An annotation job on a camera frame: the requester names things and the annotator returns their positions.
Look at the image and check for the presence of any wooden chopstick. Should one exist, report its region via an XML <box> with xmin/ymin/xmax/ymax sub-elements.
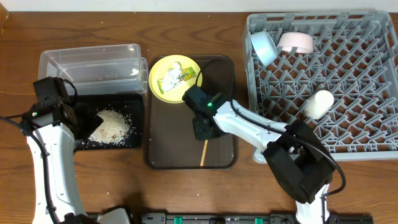
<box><xmin>200</xmin><ymin>140</ymin><xmax>208</xmax><ymax>167</ymax></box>

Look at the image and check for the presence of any leftover rice pile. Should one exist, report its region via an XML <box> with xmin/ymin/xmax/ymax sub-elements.
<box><xmin>89</xmin><ymin>110</ymin><xmax>130</xmax><ymax>144</ymax></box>

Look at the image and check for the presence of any green snack wrapper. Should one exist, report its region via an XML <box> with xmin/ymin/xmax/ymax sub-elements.
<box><xmin>157</xmin><ymin>67</ymin><xmax>196</xmax><ymax>95</ymax></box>

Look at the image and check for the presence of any white tissue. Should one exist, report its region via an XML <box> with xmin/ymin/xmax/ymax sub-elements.
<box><xmin>161</xmin><ymin>62</ymin><xmax>182</xmax><ymax>92</ymax></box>

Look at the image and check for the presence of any yellow plate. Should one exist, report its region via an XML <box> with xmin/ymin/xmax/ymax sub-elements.
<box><xmin>149</xmin><ymin>55</ymin><xmax>203</xmax><ymax>103</ymax></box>

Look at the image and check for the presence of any light blue bowl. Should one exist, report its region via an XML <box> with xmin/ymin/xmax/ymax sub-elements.
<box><xmin>251</xmin><ymin>31</ymin><xmax>277</xmax><ymax>67</ymax></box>

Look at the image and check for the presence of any white cup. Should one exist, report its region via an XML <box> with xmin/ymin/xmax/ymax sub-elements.
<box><xmin>304</xmin><ymin>90</ymin><xmax>334</xmax><ymax>119</ymax></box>

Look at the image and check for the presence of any white pink bowl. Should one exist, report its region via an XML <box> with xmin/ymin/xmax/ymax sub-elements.
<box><xmin>277</xmin><ymin>32</ymin><xmax>313</xmax><ymax>54</ymax></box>

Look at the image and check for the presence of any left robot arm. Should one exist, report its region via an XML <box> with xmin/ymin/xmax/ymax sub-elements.
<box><xmin>20</xmin><ymin>77</ymin><xmax>133</xmax><ymax>223</ymax></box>

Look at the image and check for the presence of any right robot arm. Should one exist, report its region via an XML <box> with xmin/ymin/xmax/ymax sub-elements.
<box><xmin>182</xmin><ymin>85</ymin><xmax>340</xmax><ymax>223</ymax></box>

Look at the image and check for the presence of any grey dishwasher rack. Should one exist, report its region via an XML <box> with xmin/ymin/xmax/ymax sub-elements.
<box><xmin>243</xmin><ymin>11</ymin><xmax>397</xmax><ymax>161</ymax></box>

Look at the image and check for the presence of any brown serving tray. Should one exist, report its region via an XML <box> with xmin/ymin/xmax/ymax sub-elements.
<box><xmin>146</xmin><ymin>55</ymin><xmax>238</xmax><ymax>169</ymax></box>

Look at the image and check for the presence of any black plastic tray bin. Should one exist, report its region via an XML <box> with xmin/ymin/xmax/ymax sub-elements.
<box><xmin>77</xmin><ymin>93</ymin><xmax>144</xmax><ymax>151</ymax></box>

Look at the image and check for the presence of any clear plastic bin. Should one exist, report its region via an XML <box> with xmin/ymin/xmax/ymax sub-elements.
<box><xmin>38</xmin><ymin>44</ymin><xmax>148</xmax><ymax>96</ymax></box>

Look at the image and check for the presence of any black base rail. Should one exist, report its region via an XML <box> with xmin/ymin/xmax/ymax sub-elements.
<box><xmin>140</xmin><ymin>213</ymin><xmax>374</xmax><ymax>224</ymax></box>

